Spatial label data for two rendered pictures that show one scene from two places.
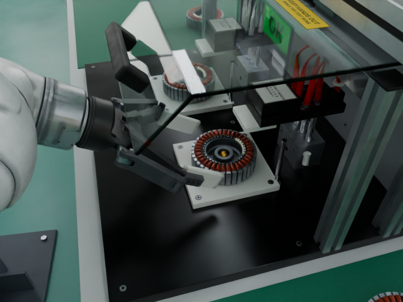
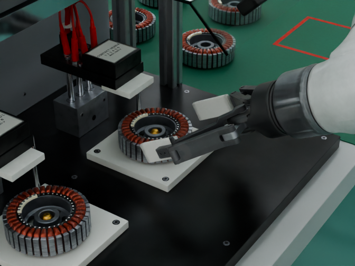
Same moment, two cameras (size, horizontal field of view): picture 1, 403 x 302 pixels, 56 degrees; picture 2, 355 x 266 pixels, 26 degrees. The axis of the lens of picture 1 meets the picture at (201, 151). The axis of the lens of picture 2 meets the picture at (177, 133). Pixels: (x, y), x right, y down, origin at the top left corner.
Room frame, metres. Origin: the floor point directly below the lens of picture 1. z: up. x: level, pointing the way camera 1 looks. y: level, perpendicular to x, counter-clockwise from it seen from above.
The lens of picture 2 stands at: (1.08, 0.73, 1.45)
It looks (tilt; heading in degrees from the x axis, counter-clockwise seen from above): 33 degrees down; 230
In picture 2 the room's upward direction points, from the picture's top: straight up
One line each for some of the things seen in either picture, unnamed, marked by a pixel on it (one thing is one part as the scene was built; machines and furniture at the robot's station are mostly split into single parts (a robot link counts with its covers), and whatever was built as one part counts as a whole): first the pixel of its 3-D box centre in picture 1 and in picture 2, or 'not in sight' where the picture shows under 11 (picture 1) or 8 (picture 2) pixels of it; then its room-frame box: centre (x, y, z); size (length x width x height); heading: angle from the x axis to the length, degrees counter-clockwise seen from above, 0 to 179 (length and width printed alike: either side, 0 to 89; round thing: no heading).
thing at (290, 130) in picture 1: (299, 142); (81, 108); (0.51, -0.18, 0.80); 0.07 x 0.05 x 0.06; 16
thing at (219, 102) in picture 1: (189, 91); (49, 234); (0.71, 0.03, 0.78); 0.15 x 0.15 x 0.01; 16
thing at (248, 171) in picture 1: (223, 156); (155, 134); (0.47, -0.04, 0.80); 0.11 x 0.11 x 0.04
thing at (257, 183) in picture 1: (223, 166); (155, 148); (0.47, -0.04, 0.78); 0.15 x 0.15 x 0.01; 16
